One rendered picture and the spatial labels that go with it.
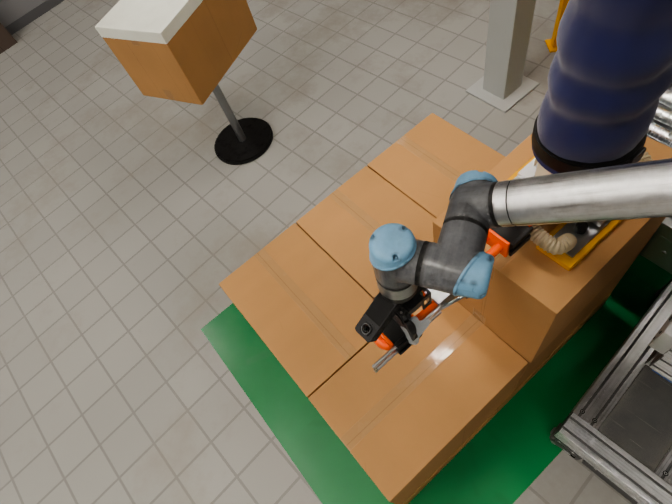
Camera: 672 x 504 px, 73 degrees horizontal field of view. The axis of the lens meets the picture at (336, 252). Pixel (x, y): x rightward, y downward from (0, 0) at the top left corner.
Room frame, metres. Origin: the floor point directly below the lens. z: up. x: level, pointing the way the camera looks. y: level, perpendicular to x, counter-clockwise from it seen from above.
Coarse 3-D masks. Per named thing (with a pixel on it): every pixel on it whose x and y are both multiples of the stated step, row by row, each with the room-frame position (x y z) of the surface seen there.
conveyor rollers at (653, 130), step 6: (666, 90) 1.07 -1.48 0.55; (666, 96) 1.04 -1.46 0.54; (660, 102) 1.05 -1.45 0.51; (666, 102) 1.03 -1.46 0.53; (660, 108) 0.99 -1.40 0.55; (660, 114) 0.97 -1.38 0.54; (666, 114) 0.96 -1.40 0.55; (660, 120) 0.96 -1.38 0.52; (666, 120) 0.94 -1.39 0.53; (654, 126) 0.93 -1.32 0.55; (660, 126) 0.92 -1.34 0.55; (648, 132) 0.93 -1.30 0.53; (654, 132) 0.91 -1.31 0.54; (660, 132) 0.90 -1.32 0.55; (666, 132) 0.88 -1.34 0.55; (654, 138) 0.90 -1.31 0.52; (660, 138) 0.88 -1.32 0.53; (666, 138) 0.87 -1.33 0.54; (666, 144) 0.85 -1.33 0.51
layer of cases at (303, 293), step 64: (448, 128) 1.32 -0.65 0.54; (384, 192) 1.13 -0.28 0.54; (448, 192) 1.01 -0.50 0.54; (256, 256) 1.07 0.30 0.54; (320, 256) 0.96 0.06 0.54; (256, 320) 0.80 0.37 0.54; (320, 320) 0.70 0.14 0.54; (448, 320) 0.52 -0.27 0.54; (576, 320) 0.40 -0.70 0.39; (320, 384) 0.49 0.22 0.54; (384, 384) 0.41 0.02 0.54; (448, 384) 0.33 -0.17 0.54; (512, 384) 0.28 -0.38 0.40; (384, 448) 0.23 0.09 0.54; (448, 448) 0.18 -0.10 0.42
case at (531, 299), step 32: (512, 160) 0.76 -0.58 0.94; (544, 224) 0.53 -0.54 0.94; (640, 224) 0.43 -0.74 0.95; (512, 256) 0.48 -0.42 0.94; (544, 256) 0.44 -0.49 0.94; (608, 256) 0.38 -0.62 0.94; (512, 288) 0.41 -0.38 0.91; (544, 288) 0.37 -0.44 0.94; (576, 288) 0.34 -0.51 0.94; (480, 320) 0.48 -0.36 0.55; (512, 320) 0.39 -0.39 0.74; (544, 320) 0.31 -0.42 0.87
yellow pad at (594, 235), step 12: (564, 228) 0.48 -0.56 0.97; (576, 228) 0.46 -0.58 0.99; (588, 228) 0.46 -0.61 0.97; (600, 228) 0.45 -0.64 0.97; (612, 228) 0.44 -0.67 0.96; (588, 240) 0.43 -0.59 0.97; (600, 240) 0.42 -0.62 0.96; (576, 252) 0.41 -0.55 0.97; (588, 252) 0.41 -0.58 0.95; (564, 264) 0.40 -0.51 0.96; (576, 264) 0.39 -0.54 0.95
